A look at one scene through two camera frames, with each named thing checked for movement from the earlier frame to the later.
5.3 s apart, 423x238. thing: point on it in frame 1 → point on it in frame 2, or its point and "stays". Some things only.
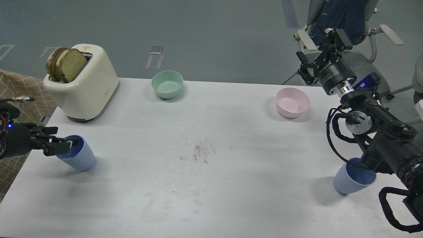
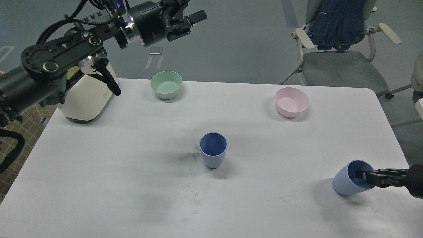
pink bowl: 290,101 stays
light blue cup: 349,178 stays
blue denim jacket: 349,15 stays
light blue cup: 81,157 → 213,145
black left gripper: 31,137 → 153,19
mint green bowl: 167,83 stays
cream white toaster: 84,99 stays
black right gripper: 331,70 → 385,177
